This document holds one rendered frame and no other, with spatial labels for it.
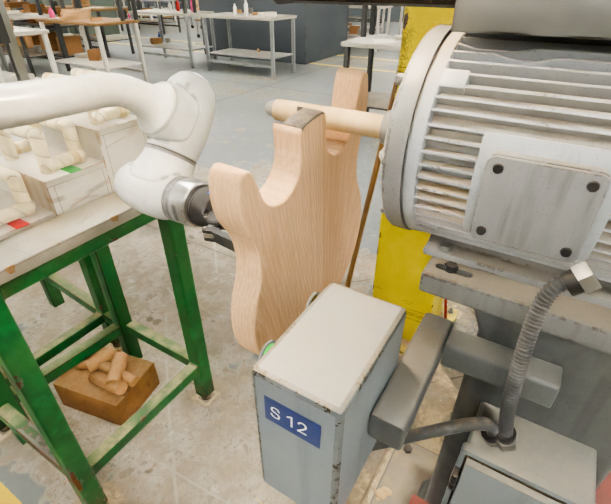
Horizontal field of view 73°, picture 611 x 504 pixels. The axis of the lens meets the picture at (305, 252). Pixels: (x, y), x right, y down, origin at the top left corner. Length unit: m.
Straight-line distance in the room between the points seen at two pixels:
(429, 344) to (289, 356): 0.21
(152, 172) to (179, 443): 1.14
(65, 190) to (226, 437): 1.03
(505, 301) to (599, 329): 0.09
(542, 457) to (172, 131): 0.77
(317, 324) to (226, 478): 1.23
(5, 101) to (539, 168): 0.66
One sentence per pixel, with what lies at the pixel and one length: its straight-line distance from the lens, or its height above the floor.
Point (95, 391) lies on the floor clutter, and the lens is 1.82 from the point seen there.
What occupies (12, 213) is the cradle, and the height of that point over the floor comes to 0.97.
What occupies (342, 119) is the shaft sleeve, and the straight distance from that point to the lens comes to 0.62.
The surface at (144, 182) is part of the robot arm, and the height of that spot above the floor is 1.10.
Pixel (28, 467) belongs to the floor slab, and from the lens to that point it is 1.89.
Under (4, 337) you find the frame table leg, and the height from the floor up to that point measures 0.78.
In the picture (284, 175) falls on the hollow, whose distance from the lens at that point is 0.56.
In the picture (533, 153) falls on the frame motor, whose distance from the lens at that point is 0.45.
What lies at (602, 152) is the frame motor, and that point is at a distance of 0.45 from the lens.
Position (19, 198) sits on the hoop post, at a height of 0.99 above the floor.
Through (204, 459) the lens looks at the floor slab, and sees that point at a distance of 1.68.
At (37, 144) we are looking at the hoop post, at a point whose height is 1.10.
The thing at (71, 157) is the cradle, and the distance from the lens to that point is 1.21.
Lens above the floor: 1.42
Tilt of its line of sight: 33 degrees down
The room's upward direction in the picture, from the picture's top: straight up
